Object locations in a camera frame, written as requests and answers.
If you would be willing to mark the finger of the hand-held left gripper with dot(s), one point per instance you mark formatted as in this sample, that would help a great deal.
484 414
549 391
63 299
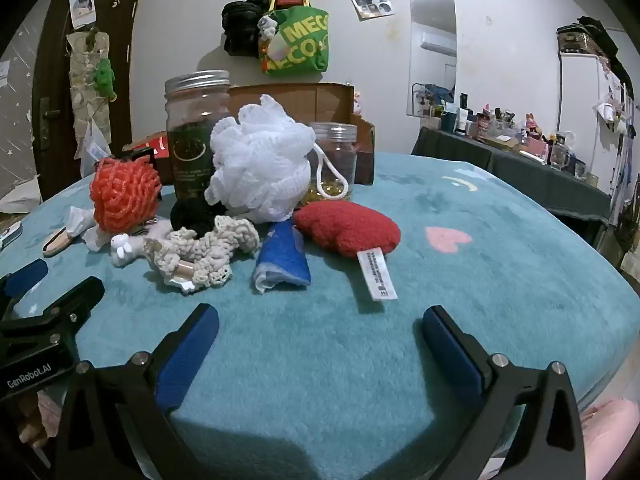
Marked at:
75 302
25 277

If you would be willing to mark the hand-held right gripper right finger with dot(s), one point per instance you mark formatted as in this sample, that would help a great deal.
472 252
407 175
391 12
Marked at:
450 355

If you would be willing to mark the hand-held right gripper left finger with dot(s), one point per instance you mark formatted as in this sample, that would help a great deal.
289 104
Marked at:
187 355

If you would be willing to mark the beige powder puff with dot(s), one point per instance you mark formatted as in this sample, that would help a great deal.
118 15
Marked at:
60 244

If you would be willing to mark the white fluffy bunny hair clip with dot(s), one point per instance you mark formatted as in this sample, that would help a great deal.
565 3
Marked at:
122 247

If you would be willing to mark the cream crocheted scrunchie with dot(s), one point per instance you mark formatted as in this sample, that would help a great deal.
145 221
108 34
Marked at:
215 250

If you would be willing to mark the orange mesh bath loofah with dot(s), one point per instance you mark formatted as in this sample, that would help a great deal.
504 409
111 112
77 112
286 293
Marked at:
125 195

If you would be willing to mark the blue cloth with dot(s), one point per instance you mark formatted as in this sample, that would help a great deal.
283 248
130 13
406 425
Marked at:
282 260

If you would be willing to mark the black fuzzy scrunchie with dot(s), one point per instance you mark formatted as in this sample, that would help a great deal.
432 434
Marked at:
190 215

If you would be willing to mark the red heart plush pillow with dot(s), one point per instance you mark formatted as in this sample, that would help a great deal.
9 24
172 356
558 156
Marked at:
350 230

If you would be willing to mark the white mesh bath loofah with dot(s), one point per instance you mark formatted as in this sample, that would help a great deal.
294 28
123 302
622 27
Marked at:
255 160

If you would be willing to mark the cardboard box with red inside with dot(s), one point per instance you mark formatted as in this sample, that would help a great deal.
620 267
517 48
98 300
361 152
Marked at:
300 105

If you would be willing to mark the person's left hand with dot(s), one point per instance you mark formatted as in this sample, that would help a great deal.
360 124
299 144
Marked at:
35 425

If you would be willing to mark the white flat device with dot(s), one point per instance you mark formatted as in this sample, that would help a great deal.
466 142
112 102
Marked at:
10 235

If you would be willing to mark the white plastic bag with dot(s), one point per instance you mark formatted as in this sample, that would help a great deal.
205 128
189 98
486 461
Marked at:
92 147

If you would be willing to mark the black printed box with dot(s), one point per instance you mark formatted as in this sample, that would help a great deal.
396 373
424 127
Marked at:
145 152

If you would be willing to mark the pink cloth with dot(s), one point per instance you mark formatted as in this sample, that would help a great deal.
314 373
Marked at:
615 435

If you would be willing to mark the dark covered side table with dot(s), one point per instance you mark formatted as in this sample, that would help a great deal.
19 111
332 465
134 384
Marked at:
525 180

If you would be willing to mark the glass jar with metal lid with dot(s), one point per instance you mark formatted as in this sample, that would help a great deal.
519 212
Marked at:
192 130

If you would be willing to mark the green plush toy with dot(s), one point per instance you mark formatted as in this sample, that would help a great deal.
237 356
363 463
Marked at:
103 77

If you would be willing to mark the hanging door organizer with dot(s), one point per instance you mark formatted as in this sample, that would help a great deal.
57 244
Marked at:
82 70

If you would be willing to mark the brown door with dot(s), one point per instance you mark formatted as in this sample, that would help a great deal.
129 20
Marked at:
55 60

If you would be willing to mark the small clear plastic jar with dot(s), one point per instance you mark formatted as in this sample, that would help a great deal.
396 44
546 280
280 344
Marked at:
340 160

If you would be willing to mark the group of cosmetic bottles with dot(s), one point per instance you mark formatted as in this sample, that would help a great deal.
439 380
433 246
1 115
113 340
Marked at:
500 120

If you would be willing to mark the small pink plush toy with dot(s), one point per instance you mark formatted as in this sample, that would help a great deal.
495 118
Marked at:
357 102

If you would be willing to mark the picture on door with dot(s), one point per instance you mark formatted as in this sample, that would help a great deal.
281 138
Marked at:
82 7

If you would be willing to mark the white wardrobe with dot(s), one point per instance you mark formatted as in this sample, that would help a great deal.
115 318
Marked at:
580 100

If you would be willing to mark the hanging white ornament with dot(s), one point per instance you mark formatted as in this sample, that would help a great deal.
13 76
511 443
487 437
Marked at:
610 110

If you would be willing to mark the green tote bag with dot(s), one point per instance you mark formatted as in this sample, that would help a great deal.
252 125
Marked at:
300 40

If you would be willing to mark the small white plush toy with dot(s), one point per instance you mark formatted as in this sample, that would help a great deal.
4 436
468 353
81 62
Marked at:
267 25

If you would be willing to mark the black bag on wardrobe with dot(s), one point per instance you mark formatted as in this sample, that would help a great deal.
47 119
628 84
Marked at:
580 35

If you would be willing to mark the wall mirror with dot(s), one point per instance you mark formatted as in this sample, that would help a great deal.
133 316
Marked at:
432 50

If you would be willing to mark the black bag on wall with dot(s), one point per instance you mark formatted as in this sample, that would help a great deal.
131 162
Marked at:
240 25

